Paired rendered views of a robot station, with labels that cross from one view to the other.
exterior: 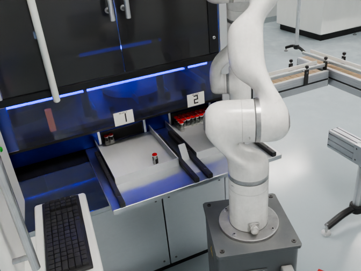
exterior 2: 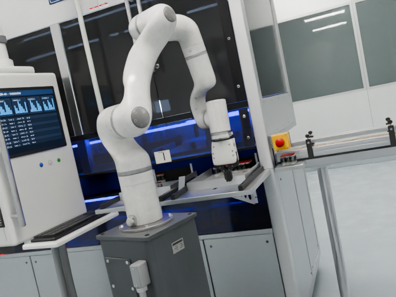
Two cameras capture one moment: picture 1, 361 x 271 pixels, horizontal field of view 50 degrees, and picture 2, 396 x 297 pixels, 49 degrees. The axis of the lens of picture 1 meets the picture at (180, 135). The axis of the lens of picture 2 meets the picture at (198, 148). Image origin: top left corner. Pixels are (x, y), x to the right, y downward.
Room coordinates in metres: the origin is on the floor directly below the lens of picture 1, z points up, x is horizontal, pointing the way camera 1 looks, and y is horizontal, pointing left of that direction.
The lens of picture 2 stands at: (-0.01, -1.37, 1.20)
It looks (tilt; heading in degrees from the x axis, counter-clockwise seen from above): 5 degrees down; 42
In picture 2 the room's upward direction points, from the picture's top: 12 degrees counter-clockwise
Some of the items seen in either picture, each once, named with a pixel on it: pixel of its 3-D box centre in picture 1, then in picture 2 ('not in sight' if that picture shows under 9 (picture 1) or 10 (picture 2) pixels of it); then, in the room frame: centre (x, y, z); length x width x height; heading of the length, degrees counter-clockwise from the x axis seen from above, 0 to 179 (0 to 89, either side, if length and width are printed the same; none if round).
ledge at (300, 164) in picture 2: not in sight; (291, 165); (1.76, -0.31, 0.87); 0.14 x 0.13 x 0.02; 21
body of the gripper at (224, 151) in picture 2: not in sight; (224, 150); (1.37, -0.25, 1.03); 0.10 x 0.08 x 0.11; 111
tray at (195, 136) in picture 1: (206, 130); (226, 174); (1.51, -0.12, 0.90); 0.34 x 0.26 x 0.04; 21
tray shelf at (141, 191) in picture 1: (178, 153); (188, 188); (1.39, 0.02, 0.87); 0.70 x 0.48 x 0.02; 111
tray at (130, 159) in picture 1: (134, 151); (160, 184); (1.39, 0.20, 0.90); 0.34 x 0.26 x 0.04; 21
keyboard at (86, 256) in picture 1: (64, 231); (73, 224); (1.03, 0.43, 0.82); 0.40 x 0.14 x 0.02; 17
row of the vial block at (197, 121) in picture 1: (195, 120); (232, 168); (1.62, -0.08, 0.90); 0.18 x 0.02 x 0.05; 111
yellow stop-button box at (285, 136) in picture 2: not in sight; (281, 141); (1.72, -0.31, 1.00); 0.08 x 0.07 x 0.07; 21
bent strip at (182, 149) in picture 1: (189, 157); (177, 186); (1.28, -0.03, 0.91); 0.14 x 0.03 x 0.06; 22
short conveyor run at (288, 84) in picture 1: (271, 83); (350, 142); (1.95, -0.52, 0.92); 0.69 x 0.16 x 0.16; 111
